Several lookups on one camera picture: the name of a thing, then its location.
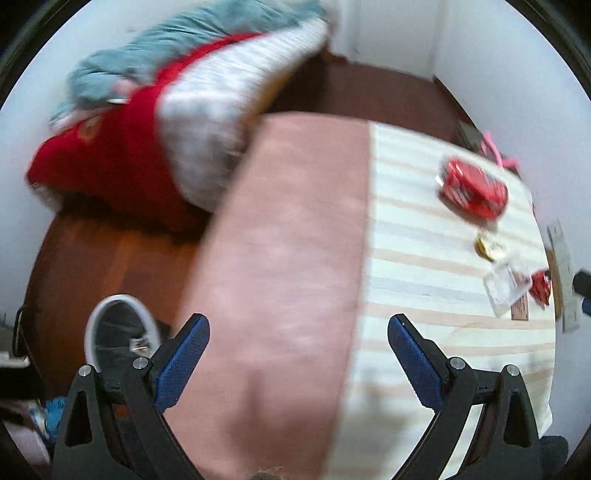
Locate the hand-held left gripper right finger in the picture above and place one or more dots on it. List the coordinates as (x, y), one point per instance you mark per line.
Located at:
(418, 364)

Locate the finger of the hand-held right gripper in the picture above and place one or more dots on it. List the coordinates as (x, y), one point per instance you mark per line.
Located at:
(584, 282)
(587, 307)

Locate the brown card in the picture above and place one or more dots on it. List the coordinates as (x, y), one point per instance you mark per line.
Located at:
(521, 310)

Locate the white wall socket strip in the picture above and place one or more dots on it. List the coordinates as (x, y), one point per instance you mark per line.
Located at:
(565, 277)

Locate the clear plastic container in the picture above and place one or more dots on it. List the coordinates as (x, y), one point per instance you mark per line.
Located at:
(505, 286)

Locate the blue cloth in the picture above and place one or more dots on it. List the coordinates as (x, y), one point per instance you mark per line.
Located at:
(48, 415)

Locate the cardboard box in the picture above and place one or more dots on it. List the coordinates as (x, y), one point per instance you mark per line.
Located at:
(468, 134)

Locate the pale pink cloth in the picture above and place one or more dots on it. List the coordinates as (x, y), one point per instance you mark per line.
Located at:
(23, 436)

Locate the teal blanket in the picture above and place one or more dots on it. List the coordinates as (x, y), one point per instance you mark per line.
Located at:
(152, 50)

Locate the pink tablecloth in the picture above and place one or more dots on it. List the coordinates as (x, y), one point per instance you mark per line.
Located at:
(286, 286)

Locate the crumpled red snack bag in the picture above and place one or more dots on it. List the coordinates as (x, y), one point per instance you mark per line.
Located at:
(471, 187)

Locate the red blanket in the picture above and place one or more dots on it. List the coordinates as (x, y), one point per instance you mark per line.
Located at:
(115, 157)

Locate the white trash bin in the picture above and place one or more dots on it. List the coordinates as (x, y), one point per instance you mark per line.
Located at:
(111, 332)

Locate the bed with checked sheet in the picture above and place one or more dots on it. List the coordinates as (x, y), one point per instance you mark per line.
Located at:
(231, 106)

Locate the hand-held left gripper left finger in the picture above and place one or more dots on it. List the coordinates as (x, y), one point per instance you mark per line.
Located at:
(182, 364)

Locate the small red wrapper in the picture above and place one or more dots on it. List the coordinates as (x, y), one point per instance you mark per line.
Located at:
(540, 287)

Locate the striped cream tablecloth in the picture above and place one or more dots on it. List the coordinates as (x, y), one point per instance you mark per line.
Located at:
(406, 277)

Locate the pink plush toy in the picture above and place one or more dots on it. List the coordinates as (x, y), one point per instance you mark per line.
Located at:
(498, 154)

